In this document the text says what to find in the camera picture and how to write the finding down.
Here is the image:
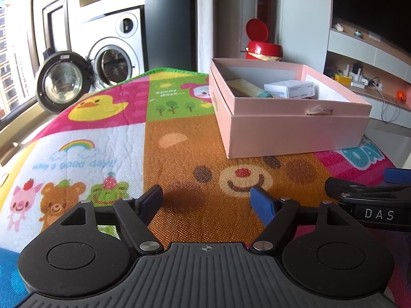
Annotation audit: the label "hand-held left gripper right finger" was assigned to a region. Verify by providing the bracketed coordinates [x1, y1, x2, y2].
[249, 186, 359, 255]

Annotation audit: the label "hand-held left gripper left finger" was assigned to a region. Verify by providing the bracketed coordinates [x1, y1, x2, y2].
[60, 184, 165, 256]

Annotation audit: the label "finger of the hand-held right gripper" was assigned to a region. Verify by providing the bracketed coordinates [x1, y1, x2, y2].
[383, 167, 411, 186]
[324, 177, 411, 205]

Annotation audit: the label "pink cardboard box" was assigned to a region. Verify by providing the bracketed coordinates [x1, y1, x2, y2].
[208, 57, 373, 160]

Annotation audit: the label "small white carton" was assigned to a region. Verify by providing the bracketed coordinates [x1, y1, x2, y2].
[264, 80, 316, 99]

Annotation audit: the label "cream squeeze tube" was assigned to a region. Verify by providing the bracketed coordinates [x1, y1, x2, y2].
[228, 78, 268, 98]

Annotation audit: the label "colourful cartoon play mat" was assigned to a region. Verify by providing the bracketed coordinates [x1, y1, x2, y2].
[0, 67, 411, 308]

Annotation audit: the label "white router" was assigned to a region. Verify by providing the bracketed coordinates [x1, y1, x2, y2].
[345, 64, 370, 87]

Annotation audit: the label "white TV cabinet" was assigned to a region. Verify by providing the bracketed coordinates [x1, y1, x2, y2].
[324, 22, 411, 126]

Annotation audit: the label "round washing machine door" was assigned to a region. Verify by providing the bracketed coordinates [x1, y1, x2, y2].
[34, 48, 94, 114]

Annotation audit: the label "red bin with flip lid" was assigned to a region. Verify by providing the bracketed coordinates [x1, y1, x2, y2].
[245, 18, 284, 62]

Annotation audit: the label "silver washing machine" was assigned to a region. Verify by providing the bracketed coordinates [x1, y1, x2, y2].
[78, 4, 148, 92]

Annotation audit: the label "black television screen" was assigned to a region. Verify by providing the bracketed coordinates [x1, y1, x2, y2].
[332, 0, 411, 51]

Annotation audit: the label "dark tall panel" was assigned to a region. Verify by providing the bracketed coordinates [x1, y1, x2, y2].
[144, 0, 197, 72]

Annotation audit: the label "window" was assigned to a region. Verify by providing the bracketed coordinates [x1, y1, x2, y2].
[0, 0, 36, 118]

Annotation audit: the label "thin grey cables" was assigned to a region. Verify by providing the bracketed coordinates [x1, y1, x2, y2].
[372, 76, 403, 124]

